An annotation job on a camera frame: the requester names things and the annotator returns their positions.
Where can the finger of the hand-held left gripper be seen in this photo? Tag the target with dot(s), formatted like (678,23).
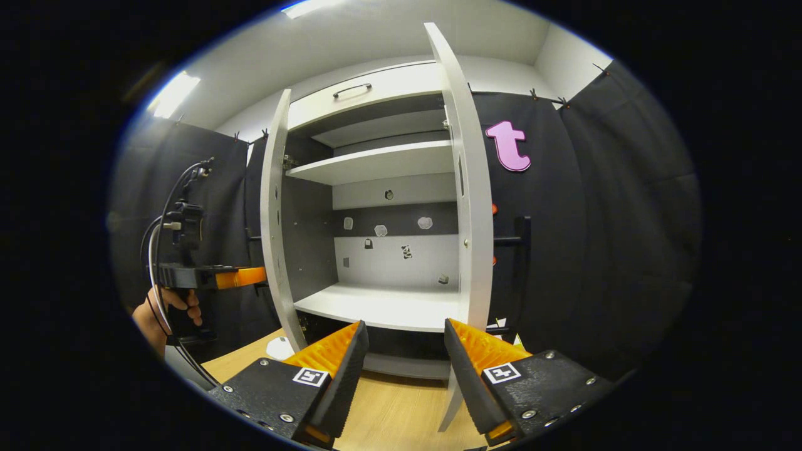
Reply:
(244,277)

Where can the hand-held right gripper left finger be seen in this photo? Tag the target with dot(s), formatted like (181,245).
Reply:
(348,376)

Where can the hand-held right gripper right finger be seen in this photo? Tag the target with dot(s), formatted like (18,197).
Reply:
(467,382)

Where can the beige cabinet door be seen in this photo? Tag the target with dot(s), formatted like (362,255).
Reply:
(476,219)
(270,219)

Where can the beige double-door shoe cabinet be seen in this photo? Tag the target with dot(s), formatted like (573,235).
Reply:
(401,260)

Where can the white cabinet shelf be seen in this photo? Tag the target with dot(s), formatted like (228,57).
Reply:
(376,164)
(382,307)

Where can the small white round object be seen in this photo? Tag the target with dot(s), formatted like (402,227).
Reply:
(280,349)

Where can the small ceiling light panel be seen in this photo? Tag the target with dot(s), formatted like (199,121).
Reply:
(174,94)

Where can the black backdrop cloth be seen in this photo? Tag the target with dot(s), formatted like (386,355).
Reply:
(614,219)

